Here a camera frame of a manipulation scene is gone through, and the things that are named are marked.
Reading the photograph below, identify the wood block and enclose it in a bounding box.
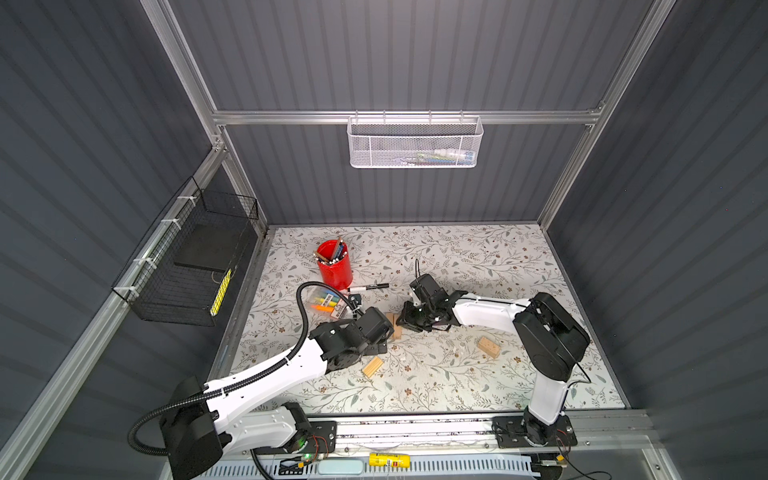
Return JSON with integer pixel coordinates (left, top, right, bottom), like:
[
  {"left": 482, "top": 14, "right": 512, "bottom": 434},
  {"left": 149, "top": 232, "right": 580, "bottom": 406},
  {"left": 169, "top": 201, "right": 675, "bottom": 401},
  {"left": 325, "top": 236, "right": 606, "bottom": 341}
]
[
  {"left": 385, "top": 313, "right": 403, "bottom": 341},
  {"left": 362, "top": 356, "right": 384, "bottom": 379},
  {"left": 477, "top": 336, "right": 501, "bottom": 359}
]

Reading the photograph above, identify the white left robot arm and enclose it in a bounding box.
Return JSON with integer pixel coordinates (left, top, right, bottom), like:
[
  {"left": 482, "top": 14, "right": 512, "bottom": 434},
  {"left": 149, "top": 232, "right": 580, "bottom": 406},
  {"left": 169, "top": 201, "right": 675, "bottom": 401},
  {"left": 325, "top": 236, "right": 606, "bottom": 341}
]
[{"left": 127, "top": 282, "right": 394, "bottom": 479}]

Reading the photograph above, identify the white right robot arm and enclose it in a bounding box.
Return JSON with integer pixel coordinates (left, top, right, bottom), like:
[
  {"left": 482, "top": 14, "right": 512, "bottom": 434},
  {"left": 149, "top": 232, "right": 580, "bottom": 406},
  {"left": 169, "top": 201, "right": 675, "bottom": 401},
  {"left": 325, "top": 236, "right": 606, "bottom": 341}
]
[{"left": 396, "top": 274, "right": 591, "bottom": 446}]

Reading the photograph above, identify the black white marker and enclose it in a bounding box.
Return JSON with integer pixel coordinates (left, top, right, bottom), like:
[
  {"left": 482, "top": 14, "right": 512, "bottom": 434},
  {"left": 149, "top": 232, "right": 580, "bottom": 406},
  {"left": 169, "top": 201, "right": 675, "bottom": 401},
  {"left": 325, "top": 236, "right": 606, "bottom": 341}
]
[{"left": 346, "top": 282, "right": 390, "bottom": 294}]

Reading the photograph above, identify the red pen cup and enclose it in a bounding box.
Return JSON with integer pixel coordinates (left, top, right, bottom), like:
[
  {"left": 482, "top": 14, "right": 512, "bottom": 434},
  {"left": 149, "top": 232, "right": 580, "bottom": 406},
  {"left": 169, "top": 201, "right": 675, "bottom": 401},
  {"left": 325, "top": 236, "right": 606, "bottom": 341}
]
[{"left": 314, "top": 238, "right": 353, "bottom": 290}]

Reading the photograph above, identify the yellow highlighter in basket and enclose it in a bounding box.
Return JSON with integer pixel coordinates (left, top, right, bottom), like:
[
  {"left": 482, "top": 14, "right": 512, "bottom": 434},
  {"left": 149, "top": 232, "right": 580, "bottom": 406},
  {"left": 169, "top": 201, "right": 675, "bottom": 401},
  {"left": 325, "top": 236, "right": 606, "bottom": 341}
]
[{"left": 209, "top": 269, "right": 233, "bottom": 317}]

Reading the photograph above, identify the white wire mesh basket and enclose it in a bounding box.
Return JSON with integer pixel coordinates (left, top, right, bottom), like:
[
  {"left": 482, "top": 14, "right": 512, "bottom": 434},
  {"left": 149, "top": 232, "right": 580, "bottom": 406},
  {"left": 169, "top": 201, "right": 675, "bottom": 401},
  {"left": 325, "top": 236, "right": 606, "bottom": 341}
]
[{"left": 346, "top": 114, "right": 484, "bottom": 169}]

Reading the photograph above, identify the black wire basket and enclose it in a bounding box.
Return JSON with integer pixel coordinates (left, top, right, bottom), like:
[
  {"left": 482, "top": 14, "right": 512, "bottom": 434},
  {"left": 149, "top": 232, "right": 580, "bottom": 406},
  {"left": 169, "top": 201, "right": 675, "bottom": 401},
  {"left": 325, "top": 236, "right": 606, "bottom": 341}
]
[{"left": 112, "top": 179, "right": 263, "bottom": 327}]

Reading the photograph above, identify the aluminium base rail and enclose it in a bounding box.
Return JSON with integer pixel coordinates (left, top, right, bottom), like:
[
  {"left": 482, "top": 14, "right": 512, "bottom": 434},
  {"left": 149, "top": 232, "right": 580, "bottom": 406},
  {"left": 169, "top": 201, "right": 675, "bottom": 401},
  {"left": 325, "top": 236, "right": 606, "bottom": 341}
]
[{"left": 173, "top": 410, "right": 661, "bottom": 457}]

